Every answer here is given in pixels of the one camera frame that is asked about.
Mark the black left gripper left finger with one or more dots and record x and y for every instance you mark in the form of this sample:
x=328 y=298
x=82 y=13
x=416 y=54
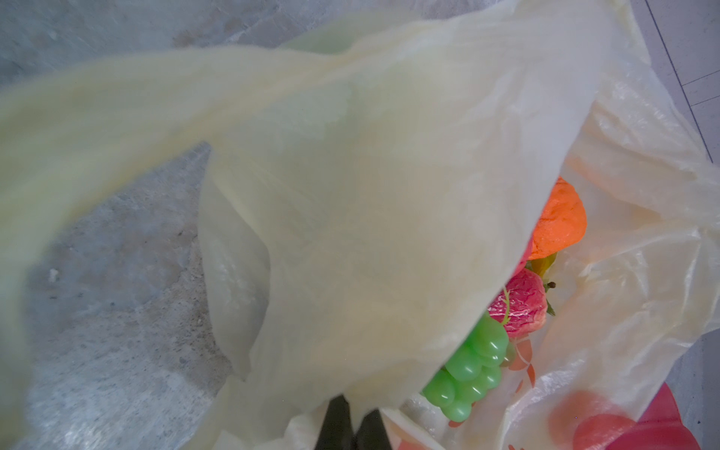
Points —
x=337 y=431

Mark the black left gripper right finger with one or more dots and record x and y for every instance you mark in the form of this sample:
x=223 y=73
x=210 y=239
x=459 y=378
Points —
x=372 y=434

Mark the cream plastic fruit-print bag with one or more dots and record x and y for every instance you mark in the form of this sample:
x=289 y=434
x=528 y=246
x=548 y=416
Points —
x=371 y=186

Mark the red flower-shaped plastic plate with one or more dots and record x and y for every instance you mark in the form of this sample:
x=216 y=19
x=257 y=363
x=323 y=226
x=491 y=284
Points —
x=647 y=427

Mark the green grape bunch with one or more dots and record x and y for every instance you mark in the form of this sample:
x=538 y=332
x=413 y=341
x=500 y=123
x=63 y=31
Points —
x=473 y=370

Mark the orange tangerine fruit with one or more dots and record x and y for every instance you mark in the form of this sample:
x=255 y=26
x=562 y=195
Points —
x=562 y=224

